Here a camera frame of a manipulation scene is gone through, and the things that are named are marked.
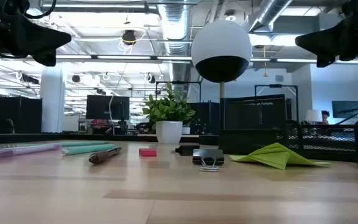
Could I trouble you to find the teal pen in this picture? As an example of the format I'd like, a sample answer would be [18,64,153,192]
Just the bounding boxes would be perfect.
[61,144,116,156]
[4,141,110,149]

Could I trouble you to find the purple pen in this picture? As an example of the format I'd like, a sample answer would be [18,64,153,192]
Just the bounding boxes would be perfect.
[0,143,61,158]

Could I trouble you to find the black mesh desk organizer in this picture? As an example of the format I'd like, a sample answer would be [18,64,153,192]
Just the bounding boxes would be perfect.
[218,94,358,163]

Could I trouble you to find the brown pen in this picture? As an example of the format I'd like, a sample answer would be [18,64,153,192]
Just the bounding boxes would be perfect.
[88,146,122,165]

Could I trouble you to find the red eraser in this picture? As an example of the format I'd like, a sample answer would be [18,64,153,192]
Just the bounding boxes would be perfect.
[139,148,157,157]

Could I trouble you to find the large black binder clip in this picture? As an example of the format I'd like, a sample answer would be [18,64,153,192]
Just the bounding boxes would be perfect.
[192,148,225,173]

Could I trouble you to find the white round column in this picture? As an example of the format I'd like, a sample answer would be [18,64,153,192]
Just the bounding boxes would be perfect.
[40,65,66,134]

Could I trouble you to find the white lampshade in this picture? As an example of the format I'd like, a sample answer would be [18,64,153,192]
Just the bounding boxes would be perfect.
[305,109,323,123]

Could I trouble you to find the black partition panels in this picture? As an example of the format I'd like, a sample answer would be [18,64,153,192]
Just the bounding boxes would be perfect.
[0,96,43,134]

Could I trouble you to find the black computer monitor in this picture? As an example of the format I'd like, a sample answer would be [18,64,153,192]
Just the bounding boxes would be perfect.
[86,95,131,121]

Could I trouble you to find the black ceiling-hung device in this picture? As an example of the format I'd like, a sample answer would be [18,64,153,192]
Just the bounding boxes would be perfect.
[121,29,137,46]

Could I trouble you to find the white and black globe lamp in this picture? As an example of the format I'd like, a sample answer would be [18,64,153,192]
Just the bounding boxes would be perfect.
[191,19,253,146]

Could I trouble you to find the folded green paper sheet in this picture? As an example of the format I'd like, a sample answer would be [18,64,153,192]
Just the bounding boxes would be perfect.
[228,142,331,170]

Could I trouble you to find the green plant in white pot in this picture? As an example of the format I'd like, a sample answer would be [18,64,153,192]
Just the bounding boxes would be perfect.
[142,82,196,145]

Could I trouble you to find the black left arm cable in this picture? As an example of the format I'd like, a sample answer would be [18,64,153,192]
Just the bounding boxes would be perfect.
[23,0,58,19]

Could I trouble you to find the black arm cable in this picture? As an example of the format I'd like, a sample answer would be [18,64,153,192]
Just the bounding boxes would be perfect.
[23,0,58,19]
[336,101,358,126]

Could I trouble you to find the dark wall screen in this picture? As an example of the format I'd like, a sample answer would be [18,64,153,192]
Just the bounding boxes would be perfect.
[331,100,358,119]

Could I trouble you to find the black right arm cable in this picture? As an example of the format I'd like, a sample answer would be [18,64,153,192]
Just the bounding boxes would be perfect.
[336,101,358,126]

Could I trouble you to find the black table frame rail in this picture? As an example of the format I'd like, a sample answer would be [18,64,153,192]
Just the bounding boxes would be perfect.
[0,133,220,144]

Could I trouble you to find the ribbed silver ventilation duct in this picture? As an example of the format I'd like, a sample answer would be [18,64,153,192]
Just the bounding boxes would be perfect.
[157,0,193,82]

